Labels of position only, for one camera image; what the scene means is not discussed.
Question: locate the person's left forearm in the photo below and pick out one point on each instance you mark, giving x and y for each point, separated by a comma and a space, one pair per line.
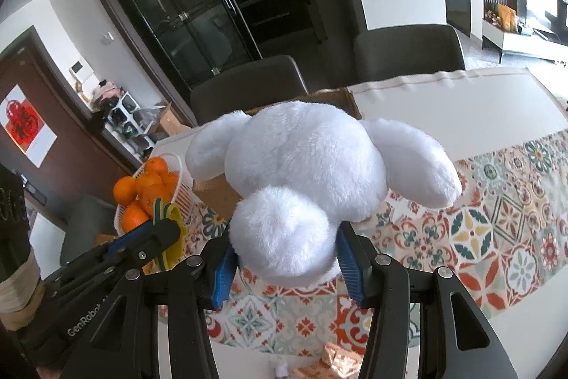
17, 254

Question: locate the white shoe rack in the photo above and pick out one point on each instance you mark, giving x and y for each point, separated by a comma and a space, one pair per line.
128, 117

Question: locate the pile of oranges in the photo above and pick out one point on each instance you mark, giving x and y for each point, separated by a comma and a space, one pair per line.
148, 188

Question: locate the white slatted fruit basket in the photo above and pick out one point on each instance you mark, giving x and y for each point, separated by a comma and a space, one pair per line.
184, 188

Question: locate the brown wooden door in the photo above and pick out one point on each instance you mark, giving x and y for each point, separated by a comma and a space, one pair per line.
71, 139

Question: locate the white plush rabbit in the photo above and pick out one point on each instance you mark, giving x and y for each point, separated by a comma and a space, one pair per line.
306, 183

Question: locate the brown cardboard box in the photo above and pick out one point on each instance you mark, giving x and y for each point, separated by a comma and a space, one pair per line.
215, 197

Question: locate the yellow gift bags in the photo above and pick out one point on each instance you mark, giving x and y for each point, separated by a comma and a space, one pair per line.
506, 17

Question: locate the white light switch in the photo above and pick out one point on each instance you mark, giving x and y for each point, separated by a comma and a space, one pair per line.
106, 38

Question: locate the floral patterned table runner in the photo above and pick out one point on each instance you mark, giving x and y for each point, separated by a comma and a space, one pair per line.
488, 228

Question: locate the grey plastic bag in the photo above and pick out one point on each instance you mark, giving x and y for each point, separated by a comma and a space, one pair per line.
148, 119

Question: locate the white low cabinet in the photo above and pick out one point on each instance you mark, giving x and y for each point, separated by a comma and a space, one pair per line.
519, 44

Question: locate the pink bag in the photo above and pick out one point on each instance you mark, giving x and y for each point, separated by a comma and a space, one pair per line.
106, 95

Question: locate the orange patterned packet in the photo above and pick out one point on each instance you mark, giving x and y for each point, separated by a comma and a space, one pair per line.
341, 361

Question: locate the grey dining chair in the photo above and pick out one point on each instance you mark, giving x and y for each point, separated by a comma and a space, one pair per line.
248, 88
408, 52
86, 228

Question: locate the red and white wall calendar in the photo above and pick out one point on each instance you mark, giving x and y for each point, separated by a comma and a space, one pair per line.
24, 126

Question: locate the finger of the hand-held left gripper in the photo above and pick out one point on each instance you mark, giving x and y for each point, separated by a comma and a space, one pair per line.
137, 238

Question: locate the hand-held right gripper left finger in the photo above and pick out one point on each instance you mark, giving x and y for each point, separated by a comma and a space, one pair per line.
224, 272

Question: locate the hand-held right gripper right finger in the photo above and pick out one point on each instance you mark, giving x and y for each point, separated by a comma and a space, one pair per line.
348, 268

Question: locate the white wall intercom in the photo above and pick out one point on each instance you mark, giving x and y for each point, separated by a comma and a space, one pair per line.
80, 72

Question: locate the television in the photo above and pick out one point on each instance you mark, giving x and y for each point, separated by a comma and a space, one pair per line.
537, 1

